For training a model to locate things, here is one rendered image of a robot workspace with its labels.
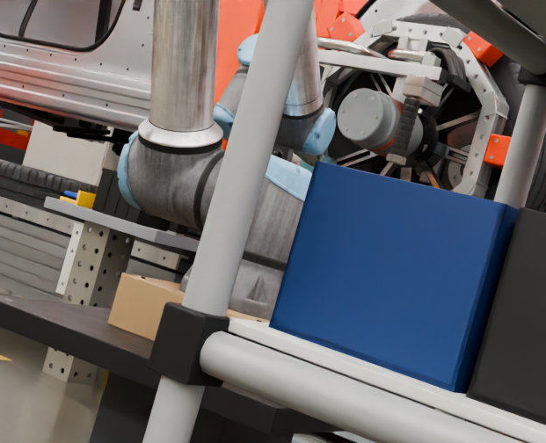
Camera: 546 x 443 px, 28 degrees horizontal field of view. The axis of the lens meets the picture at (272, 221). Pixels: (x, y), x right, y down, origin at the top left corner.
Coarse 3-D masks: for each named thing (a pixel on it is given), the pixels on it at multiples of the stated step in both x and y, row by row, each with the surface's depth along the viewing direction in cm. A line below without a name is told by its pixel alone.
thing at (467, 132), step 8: (456, 128) 325; (464, 128) 324; (472, 128) 322; (448, 136) 326; (456, 136) 325; (464, 136) 323; (472, 136) 322; (448, 144) 326; (456, 144) 324; (464, 144) 323; (448, 160) 325; (448, 168) 320; (456, 168) 318; (448, 176) 319; (456, 176) 318; (448, 184) 324; (456, 184) 317
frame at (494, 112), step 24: (384, 24) 278; (408, 24) 275; (384, 48) 284; (456, 48) 265; (336, 72) 286; (480, 72) 261; (480, 96) 259; (480, 120) 258; (504, 120) 260; (480, 144) 257; (480, 168) 256; (480, 192) 259
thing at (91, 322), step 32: (0, 320) 177; (32, 320) 174; (64, 320) 177; (96, 320) 188; (64, 352) 170; (96, 352) 167; (128, 352) 164; (128, 384) 185; (224, 384) 158; (96, 416) 187; (128, 416) 184; (224, 416) 155; (256, 416) 152; (288, 416) 154
